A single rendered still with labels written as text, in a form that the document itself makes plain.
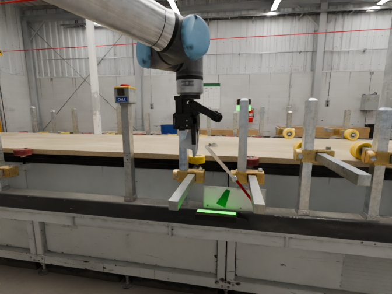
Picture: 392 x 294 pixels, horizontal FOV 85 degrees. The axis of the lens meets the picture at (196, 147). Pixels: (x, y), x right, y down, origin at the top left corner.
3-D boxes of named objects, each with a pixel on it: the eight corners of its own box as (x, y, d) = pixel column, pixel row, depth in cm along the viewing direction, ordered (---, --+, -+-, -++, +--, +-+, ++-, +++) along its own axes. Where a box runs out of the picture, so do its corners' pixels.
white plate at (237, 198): (265, 213, 89) (266, 189, 87) (203, 207, 93) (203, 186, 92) (265, 212, 89) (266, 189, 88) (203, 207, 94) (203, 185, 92)
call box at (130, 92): (129, 104, 91) (128, 86, 90) (114, 104, 92) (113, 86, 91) (136, 105, 98) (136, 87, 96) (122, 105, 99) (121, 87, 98)
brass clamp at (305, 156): (334, 164, 81) (336, 150, 80) (296, 162, 83) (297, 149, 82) (327, 160, 87) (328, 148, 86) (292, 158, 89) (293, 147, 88)
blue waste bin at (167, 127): (177, 149, 638) (177, 124, 626) (158, 149, 646) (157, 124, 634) (181, 146, 696) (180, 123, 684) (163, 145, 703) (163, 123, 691)
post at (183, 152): (187, 221, 97) (186, 113, 89) (179, 220, 97) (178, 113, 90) (188, 217, 100) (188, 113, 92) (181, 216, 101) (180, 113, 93)
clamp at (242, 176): (263, 185, 87) (264, 172, 86) (230, 183, 90) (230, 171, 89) (262, 180, 93) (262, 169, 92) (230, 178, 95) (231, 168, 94)
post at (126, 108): (133, 202, 100) (128, 103, 92) (123, 201, 100) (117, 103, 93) (137, 198, 104) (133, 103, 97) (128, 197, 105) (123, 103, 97)
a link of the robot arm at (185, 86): (204, 82, 75) (200, 78, 66) (204, 96, 76) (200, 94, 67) (179, 83, 77) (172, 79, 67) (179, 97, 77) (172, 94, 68)
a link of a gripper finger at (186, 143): (181, 156, 76) (180, 130, 75) (197, 157, 75) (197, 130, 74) (178, 158, 73) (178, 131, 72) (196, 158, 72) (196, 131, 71)
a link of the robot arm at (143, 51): (150, 23, 53) (189, 34, 61) (131, 35, 62) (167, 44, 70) (151, 63, 55) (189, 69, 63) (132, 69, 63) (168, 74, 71)
